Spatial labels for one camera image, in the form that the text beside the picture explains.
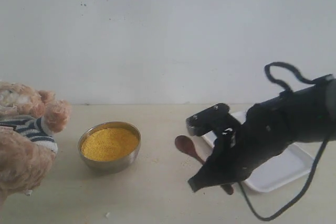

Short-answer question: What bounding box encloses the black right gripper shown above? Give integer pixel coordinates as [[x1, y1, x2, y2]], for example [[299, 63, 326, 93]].
[[187, 104, 290, 191]]

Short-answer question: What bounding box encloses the brown wooden spoon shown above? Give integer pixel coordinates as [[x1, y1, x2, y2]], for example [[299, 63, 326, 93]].
[[174, 135, 234, 195]]

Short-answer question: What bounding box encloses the tan teddy bear striped shirt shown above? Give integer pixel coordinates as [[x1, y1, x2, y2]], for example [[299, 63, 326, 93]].
[[1, 81, 71, 204]]

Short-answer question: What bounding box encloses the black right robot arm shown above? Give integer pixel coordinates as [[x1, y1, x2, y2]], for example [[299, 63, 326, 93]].
[[186, 80, 335, 191]]

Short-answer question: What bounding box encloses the white rectangular plastic tray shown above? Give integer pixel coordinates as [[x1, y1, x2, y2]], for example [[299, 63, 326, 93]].
[[201, 110, 316, 193]]

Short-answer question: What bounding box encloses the stainless steel bowl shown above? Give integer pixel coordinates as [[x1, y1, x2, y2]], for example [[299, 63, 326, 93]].
[[78, 121, 141, 173]]

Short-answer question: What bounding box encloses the yellow millet grain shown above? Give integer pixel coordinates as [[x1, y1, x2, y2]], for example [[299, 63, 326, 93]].
[[81, 128, 139, 162]]

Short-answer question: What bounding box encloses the black camera cable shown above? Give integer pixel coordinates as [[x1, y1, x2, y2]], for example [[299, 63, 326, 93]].
[[236, 62, 329, 221]]

